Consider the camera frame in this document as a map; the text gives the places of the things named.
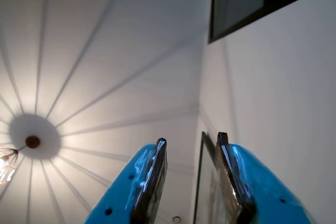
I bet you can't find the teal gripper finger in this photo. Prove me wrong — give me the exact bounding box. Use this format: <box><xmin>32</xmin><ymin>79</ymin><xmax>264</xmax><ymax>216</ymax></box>
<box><xmin>83</xmin><ymin>138</ymin><xmax>168</xmax><ymax>224</ymax></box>
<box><xmin>214</xmin><ymin>131</ymin><xmax>318</xmax><ymax>224</ymax></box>

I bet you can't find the black framed picture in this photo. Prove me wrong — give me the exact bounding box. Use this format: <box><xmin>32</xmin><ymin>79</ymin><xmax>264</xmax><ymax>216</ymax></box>
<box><xmin>193</xmin><ymin>131</ymin><xmax>238</xmax><ymax>224</ymax></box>

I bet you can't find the brown ceiling lamp canopy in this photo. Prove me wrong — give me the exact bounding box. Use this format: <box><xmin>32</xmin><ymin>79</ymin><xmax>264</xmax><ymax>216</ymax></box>
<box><xmin>25</xmin><ymin>135</ymin><xmax>41</xmax><ymax>149</ymax></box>

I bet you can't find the black framed window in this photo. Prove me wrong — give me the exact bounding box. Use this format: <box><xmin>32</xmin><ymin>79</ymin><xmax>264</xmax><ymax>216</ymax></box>
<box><xmin>208</xmin><ymin>0</ymin><xmax>336</xmax><ymax>45</ymax></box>

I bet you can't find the wire pendant lamp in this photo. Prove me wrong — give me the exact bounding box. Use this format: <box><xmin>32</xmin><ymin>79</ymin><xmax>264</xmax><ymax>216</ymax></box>
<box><xmin>0</xmin><ymin>145</ymin><xmax>27</xmax><ymax>187</ymax></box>

